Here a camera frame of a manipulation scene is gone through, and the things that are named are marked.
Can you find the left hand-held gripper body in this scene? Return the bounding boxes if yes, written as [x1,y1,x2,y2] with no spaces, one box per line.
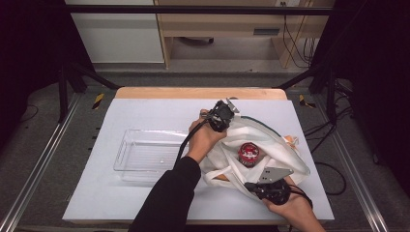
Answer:
[207,98,241,132]

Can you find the black frame stand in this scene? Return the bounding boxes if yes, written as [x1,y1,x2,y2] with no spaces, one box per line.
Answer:
[57,61,121,124]
[276,62,338,124]

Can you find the white canvas tote bag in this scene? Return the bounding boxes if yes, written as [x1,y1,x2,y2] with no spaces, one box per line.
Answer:
[198,112,312,202]

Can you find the thin black floor cable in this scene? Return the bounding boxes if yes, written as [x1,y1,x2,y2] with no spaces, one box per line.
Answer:
[20,104,40,124]

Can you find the dark curtain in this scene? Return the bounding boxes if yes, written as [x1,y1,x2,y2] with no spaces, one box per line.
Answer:
[310,0,410,197]
[0,0,95,153]

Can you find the grey desk label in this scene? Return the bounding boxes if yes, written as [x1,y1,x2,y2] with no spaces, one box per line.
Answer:
[252,28,280,36]

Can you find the yellow clamp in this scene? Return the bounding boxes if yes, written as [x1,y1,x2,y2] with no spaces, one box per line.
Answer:
[91,93,106,110]
[298,94,317,109]

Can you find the white table mat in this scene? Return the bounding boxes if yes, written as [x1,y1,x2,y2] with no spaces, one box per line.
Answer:
[62,98,335,222]

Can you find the clear plastic tray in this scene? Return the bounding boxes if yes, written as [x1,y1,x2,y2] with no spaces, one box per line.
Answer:
[112,129,195,186]

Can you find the black horizontal frame bar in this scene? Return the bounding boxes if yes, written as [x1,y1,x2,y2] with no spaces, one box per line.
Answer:
[64,4,335,16]

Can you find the red can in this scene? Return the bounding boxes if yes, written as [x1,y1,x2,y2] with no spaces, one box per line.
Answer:
[237,142,259,169]

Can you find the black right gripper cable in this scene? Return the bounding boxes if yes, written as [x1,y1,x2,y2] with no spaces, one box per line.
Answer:
[285,184,314,211]

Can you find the white cabinet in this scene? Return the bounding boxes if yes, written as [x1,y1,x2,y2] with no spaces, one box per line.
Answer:
[64,0,165,64]

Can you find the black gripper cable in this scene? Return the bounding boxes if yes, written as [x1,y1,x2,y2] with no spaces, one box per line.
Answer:
[173,118,211,169]
[285,184,314,211]

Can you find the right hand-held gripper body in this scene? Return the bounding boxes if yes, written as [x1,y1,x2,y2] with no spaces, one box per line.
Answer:
[255,166,295,206]

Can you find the wooden table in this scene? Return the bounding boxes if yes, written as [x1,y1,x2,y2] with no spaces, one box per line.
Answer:
[114,86,288,101]

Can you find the yellow clamp right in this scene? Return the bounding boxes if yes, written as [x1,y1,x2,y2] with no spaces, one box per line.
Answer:
[298,94,317,109]

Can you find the person's right hand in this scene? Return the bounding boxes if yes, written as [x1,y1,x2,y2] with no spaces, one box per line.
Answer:
[262,175,325,232]

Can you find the person's left hand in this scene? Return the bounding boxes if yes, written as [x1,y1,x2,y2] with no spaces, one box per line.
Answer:
[187,109,228,163]

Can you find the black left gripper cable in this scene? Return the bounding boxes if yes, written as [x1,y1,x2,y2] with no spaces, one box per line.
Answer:
[173,118,211,169]

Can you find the black floor cables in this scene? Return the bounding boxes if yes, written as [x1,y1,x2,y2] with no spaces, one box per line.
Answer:
[303,80,355,196]

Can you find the yellow clamp left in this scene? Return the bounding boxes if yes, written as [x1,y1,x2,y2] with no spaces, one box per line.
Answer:
[91,93,106,110]

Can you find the black hanging desk cables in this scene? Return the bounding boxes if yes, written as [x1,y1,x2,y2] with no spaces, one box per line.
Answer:
[281,2,319,69]

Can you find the light wooden desk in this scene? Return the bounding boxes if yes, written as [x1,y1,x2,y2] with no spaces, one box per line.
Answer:
[154,0,337,70]

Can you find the aluminium floor rail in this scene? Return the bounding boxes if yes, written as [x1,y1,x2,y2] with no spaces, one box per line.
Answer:
[317,96,390,232]
[0,93,82,232]

